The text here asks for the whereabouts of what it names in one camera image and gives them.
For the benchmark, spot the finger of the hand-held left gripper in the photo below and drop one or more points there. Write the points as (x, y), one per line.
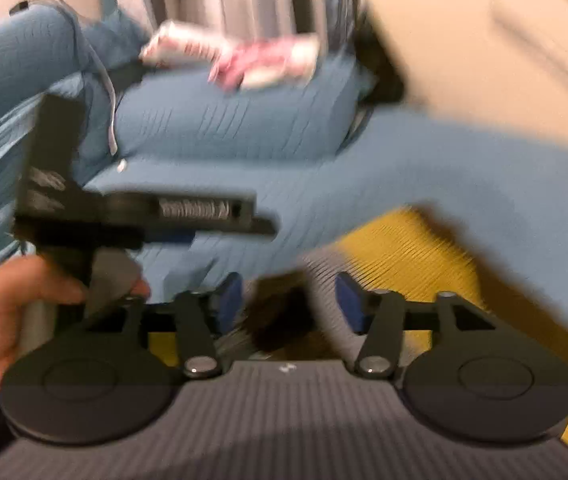
(259, 226)

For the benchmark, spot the striped knit sweater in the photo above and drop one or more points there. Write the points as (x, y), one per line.
(438, 270)

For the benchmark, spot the blue quilted sofa cushion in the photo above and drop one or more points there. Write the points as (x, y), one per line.
(239, 120)

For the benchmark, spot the pink folded cloth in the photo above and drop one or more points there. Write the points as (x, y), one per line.
(249, 60)

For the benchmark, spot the white bag with red print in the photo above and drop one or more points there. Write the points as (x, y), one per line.
(184, 45)

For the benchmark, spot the person's left hand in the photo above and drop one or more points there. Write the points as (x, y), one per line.
(4, 320)

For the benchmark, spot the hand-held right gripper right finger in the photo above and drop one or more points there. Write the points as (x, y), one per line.
(353, 305)

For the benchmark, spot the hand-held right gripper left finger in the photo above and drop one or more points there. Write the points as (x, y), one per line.
(229, 305)

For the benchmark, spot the beige massage chair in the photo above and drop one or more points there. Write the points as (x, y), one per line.
(463, 35)

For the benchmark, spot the blue quilted sofa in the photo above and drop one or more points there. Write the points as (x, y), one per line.
(413, 160)

